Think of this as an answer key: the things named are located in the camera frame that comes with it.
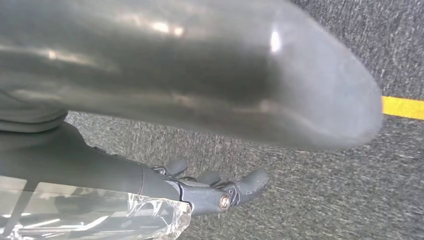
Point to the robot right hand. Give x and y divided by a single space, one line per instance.
165 66

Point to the yellow floor tape square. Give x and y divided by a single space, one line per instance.
404 107

